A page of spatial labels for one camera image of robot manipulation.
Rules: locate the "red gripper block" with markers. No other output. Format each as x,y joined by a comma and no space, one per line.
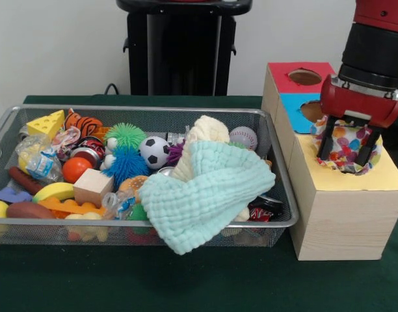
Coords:
361,104

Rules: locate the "colourful spotted cloth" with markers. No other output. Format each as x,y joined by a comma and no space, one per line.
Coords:
345,146

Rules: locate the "cream knitted cloth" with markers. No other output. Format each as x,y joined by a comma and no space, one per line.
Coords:
208,130

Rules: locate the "light blue knitted cloth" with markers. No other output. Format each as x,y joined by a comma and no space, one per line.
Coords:
202,195

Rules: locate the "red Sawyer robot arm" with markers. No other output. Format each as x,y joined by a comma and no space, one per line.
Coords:
371,55

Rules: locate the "wooden box with three holes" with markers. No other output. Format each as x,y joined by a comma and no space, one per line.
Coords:
342,224

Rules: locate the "shallow mesh bin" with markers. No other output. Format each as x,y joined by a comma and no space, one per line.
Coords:
153,118

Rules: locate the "white toy baseball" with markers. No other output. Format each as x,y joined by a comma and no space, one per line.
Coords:
244,138

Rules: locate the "black and white soccer ball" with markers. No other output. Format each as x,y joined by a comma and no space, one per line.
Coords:
155,151

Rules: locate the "green spiky ball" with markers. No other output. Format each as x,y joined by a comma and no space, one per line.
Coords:
125,135

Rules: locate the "blue spiky toy with eyes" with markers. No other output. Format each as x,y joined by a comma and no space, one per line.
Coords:
124,165

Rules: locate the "orange tiger plush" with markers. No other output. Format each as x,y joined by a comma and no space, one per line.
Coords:
83,125

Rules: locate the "orange-red ball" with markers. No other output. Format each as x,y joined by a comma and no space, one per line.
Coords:
75,169

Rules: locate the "yellow toy banana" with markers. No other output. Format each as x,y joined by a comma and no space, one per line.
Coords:
54,191

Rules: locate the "yellow cheese wedge toy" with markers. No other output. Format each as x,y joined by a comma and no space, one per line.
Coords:
46,123

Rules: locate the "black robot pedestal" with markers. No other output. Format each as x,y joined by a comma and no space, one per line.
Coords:
179,55

